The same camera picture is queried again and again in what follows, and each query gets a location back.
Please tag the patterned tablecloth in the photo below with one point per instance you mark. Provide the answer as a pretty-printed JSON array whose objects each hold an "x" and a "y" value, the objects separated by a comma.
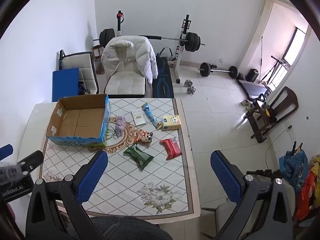
[{"x": 166, "y": 190}]

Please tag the chrome dumbbell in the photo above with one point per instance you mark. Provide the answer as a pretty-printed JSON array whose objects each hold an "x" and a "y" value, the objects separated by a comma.
[{"x": 188, "y": 84}]

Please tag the blue bag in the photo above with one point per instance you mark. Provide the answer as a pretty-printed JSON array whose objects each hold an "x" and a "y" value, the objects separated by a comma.
[{"x": 294, "y": 169}]

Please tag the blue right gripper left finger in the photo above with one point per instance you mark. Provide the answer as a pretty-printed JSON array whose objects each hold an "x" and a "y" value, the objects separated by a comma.
[{"x": 89, "y": 175}]

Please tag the floor barbell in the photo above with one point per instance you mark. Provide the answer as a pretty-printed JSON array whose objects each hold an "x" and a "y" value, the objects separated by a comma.
[{"x": 206, "y": 69}]

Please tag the orange panda snack packet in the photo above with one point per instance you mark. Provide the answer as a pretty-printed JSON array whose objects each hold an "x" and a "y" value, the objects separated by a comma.
[{"x": 144, "y": 137}]

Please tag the purple cloth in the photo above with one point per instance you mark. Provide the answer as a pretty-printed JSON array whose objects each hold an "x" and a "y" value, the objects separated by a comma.
[{"x": 120, "y": 125}]

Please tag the dark wooden chair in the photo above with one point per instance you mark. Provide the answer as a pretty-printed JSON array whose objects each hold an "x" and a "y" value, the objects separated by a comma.
[{"x": 263, "y": 117}]

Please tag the green snack packet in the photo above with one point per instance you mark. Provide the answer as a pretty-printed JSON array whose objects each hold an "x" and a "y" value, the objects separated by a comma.
[{"x": 142, "y": 159}]

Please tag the weight bench rack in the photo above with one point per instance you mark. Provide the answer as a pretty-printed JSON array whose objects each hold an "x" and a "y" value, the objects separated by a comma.
[{"x": 180, "y": 48}]

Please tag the orange bag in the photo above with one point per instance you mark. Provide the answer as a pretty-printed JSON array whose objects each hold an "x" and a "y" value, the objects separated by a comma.
[{"x": 303, "y": 199}]

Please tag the white office chair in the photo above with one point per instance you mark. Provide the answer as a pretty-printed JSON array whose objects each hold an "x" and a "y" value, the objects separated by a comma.
[{"x": 126, "y": 82}]

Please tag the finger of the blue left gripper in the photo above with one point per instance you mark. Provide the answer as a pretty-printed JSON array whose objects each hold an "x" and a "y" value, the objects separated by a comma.
[{"x": 6, "y": 151}]

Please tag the loaded barbell on rack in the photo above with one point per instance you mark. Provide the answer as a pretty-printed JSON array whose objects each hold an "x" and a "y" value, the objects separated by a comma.
[{"x": 191, "y": 42}]

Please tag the white puffer jacket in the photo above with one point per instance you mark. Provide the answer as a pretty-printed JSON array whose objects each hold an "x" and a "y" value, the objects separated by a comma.
[{"x": 127, "y": 48}]

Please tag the white tissue box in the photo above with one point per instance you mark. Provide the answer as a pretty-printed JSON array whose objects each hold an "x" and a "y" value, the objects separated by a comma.
[{"x": 138, "y": 117}]

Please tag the cardboard box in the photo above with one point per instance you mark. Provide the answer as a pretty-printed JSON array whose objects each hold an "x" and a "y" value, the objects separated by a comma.
[{"x": 80, "y": 121}]

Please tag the red snack packet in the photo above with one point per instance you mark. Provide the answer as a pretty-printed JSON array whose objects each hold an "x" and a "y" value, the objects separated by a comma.
[{"x": 172, "y": 148}]

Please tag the yellow tissue pack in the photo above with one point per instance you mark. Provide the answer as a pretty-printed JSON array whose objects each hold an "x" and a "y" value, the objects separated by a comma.
[{"x": 171, "y": 122}]

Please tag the blue long snack tube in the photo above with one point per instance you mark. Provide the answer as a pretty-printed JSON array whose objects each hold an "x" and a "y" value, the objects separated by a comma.
[{"x": 146, "y": 109}]

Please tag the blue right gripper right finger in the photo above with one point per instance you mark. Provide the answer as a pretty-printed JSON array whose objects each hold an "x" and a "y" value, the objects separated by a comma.
[{"x": 229, "y": 176}]

